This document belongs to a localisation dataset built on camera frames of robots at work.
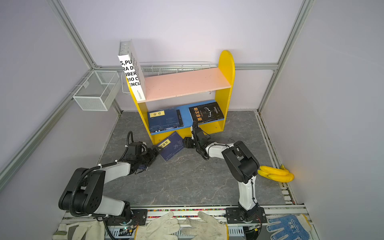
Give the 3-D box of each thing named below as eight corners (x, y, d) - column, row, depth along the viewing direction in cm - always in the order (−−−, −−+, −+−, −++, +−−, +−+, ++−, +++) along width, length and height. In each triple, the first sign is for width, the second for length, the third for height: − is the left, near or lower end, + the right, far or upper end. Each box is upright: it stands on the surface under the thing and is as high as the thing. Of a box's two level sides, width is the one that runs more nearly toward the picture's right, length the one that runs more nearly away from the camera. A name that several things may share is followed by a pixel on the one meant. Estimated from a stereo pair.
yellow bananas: (261, 183, 86) (264, 180, 81) (257, 169, 92) (260, 165, 87) (293, 183, 86) (299, 179, 81) (288, 169, 91) (292, 165, 87)
